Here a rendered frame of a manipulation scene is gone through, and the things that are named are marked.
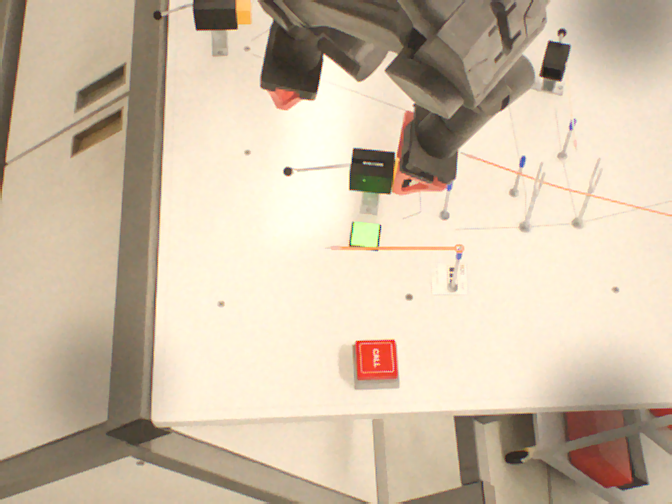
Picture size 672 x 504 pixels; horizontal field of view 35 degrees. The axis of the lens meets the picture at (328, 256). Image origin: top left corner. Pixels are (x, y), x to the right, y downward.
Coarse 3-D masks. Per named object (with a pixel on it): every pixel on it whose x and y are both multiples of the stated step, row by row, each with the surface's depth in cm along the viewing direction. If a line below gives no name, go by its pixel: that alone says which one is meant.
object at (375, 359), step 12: (360, 348) 133; (372, 348) 133; (384, 348) 133; (360, 360) 132; (372, 360) 132; (384, 360) 132; (396, 360) 132; (360, 372) 131; (372, 372) 131; (384, 372) 131; (396, 372) 131
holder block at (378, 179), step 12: (360, 156) 140; (372, 156) 140; (384, 156) 140; (360, 168) 139; (372, 168) 139; (384, 168) 139; (348, 180) 141; (360, 180) 140; (372, 180) 140; (384, 180) 139; (372, 192) 142; (384, 192) 142
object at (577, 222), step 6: (594, 168) 136; (600, 168) 133; (594, 174) 137; (600, 174) 134; (594, 186) 136; (588, 192) 139; (588, 198) 140; (582, 210) 142; (582, 216) 144; (576, 222) 145; (582, 222) 145; (576, 228) 145
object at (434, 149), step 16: (416, 112) 134; (432, 112) 130; (416, 128) 133; (432, 128) 130; (448, 128) 128; (416, 144) 132; (432, 144) 131; (448, 144) 130; (416, 160) 131; (432, 160) 132; (448, 160) 133; (448, 176) 132
